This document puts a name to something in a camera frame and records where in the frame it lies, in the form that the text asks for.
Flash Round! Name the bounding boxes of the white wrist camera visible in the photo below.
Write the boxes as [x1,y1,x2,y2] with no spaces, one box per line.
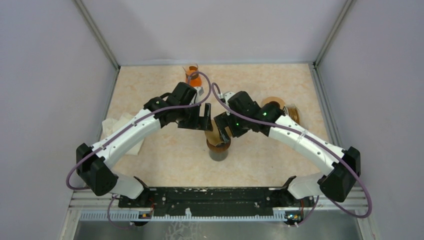
[195,86,204,99]
[218,91,235,104]

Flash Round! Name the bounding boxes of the left aluminium frame post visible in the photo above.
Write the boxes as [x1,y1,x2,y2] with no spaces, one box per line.
[72,0,121,72]

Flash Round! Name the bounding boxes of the coffee filter box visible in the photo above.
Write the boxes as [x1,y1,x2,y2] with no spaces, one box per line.
[285,104,301,125]

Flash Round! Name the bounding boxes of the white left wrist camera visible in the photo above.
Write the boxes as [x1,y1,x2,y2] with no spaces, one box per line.
[195,86,204,99]

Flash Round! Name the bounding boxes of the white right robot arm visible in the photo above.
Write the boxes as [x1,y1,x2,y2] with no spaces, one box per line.
[214,91,361,206]

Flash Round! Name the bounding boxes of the white cloth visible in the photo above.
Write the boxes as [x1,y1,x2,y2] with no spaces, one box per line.
[101,112,146,157]

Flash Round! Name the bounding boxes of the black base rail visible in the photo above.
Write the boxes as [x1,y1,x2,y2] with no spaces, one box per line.
[69,186,332,222]

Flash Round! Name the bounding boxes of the aluminium corner frame post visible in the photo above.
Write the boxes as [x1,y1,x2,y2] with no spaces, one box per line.
[313,0,357,69]

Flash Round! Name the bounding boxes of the brown paper coffee filter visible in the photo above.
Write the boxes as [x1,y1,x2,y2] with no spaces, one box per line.
[204,122,225,146]

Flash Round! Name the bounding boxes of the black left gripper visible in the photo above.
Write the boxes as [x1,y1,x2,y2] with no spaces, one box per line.
[177,101,213,131]

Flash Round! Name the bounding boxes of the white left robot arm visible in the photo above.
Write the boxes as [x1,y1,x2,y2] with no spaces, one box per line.
[76,82,212,207]

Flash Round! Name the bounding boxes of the orange glass flask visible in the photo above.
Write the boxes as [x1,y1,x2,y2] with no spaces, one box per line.
[183,64,202,87]

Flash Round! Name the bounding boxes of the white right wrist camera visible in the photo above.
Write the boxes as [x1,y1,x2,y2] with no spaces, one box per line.
[218,91,235,104]

